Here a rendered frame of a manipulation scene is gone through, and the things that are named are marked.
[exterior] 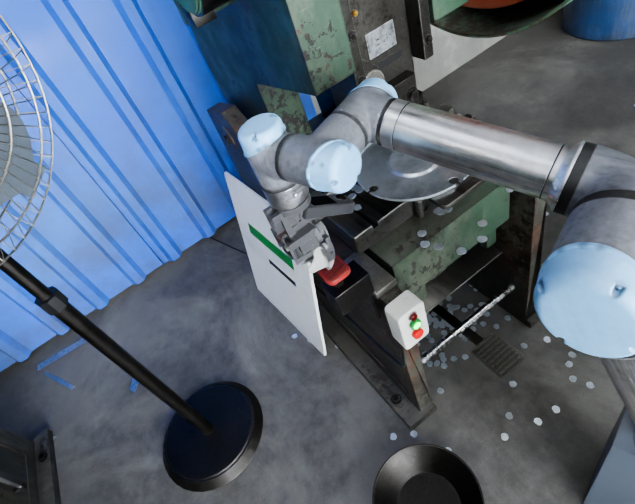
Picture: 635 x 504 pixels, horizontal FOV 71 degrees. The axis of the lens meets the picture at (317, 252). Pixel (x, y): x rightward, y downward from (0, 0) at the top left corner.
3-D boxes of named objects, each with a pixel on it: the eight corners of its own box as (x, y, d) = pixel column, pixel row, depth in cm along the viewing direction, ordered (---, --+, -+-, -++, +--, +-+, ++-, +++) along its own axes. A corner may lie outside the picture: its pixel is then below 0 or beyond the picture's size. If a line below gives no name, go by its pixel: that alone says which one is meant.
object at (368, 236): (490, 158, 120) (489, 140, 116) (359, 255, 111) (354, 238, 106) (413, 124, 140) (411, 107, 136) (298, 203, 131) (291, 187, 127)
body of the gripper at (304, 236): (279, 248, 89) (256, 204, 81) (314, 224, 91) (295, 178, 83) (299, 268, 84) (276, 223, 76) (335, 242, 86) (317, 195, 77)
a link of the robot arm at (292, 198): (288, 159, 80) (312, 177, 74) (296, 179, 83) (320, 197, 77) (253, 182, 78) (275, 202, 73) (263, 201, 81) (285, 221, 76)
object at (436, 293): (502, 253, 140) (502, 252, 140) (397, 337, 131) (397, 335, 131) (411, 197, 169) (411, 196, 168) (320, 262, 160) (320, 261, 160)
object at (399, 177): (417, 112, 120) (417, 109, 120) (506, 149, 100) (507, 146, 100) (332, 170, 114) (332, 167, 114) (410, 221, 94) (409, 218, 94)
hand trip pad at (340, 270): (360, 289, 99) (352, 267, 93) (338, 305, 97) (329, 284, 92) (342, 272, 103) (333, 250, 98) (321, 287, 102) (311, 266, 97)
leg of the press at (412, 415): (438, 408, 145) (391, 207, 82) (411, 431, 143) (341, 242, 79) (295, 261, 208) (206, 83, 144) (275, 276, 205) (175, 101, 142)
